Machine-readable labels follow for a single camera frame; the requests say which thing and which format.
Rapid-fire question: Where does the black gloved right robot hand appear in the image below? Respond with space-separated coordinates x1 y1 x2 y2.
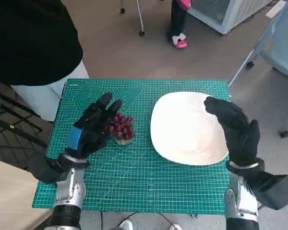
204 96 261 166

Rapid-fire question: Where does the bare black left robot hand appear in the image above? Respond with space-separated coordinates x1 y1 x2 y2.
66 92 123 159

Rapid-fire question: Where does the red toy grape bunch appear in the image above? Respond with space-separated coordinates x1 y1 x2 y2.
102 113 136 146

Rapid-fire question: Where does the white plate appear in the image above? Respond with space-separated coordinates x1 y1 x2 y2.
150 92 230 166

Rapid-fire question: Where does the green cutting mat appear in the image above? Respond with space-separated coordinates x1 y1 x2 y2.
32 79 231 215

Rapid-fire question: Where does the blue-grey mesh chair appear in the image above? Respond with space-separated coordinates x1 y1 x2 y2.
228 0 288 138

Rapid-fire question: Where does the light wooden desk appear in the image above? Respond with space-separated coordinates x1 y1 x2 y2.
0 157 51 230

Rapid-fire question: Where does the white metal cabinet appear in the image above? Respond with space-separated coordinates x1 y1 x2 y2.
186 0 275 35

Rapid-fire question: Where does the white paper tag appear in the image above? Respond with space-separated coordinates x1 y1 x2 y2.
265 3 286 19

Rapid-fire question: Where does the pink object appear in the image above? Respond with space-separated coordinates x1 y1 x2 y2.
177 0 192 11

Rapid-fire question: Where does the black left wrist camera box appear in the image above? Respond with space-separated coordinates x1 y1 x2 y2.
27 153 68 184

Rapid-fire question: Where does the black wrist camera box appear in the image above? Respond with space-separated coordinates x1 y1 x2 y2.
27 153 68 184
244 171 288 211

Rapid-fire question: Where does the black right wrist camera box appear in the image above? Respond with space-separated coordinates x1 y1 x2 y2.
244 171 288 211

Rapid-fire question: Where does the black metal frame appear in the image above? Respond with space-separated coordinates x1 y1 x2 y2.
0 92 50 150

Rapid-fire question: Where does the black floor cable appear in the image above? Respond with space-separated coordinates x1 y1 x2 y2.
99 211 173 230

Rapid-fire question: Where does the metal frame with castors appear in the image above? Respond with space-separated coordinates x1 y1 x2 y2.
120 0 146 37

